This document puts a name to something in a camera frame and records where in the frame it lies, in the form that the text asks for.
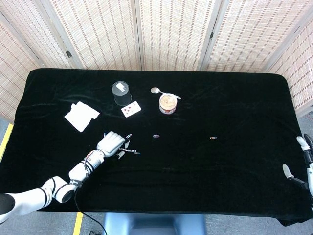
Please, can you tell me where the black mesh pen holder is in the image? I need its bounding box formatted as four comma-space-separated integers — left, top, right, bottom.
111, 80, 133, 106

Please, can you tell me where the black floor cable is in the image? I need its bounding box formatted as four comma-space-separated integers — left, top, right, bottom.
74, 186, 110, 235

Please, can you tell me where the white folded paper napkin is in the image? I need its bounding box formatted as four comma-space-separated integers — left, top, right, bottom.
64, 101, 101, 133

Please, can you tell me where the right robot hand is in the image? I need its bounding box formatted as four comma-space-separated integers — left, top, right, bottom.
282, 133, 313, 196

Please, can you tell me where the playing card with red pips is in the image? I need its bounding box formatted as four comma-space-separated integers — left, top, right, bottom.
120, 100, 143, 118

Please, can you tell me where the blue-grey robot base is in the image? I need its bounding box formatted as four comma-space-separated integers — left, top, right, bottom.
102, 212, 207, 235

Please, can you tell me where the woven bamboo folding screen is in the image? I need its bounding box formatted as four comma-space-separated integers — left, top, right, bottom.
0, 0, 313, 123

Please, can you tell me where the open peanut butter jar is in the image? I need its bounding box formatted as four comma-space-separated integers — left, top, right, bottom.
158, 93, 178, 115

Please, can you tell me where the yellow floor tape strip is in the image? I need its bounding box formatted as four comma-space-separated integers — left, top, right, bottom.
0, 123, 14, 164
73, 212, 84, 235

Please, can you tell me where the metal spoon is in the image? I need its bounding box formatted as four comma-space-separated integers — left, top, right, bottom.
150, 87, 182, 100

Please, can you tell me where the black velvet tablecloth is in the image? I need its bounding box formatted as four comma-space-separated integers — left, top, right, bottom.
0, 68, 313, 227

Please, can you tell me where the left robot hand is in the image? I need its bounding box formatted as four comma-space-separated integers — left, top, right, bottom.
96, 131, 131, 160

